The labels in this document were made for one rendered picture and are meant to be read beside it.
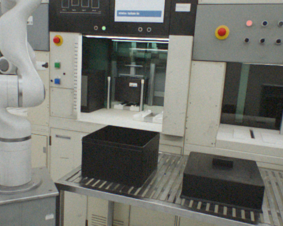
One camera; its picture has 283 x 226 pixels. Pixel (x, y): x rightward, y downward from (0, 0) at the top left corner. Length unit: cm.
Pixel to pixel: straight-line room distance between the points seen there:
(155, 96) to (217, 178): 155
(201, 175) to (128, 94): 125
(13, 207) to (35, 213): 8
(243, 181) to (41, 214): 75
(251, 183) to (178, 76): 69
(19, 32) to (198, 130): 100
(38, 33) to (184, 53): 92
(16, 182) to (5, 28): 56
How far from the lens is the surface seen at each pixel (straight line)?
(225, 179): 113
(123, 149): 117
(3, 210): 118
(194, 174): 113
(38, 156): 208
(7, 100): 113
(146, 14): 166
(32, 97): 113
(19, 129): 115
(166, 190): 121
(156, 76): 256
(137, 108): 223
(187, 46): 155
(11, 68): 152
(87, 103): 208
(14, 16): 119
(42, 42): 194
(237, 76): 203
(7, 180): 122
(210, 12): 159
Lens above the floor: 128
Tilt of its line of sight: 11 degrees down
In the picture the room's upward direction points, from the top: 3 degrees clockwise
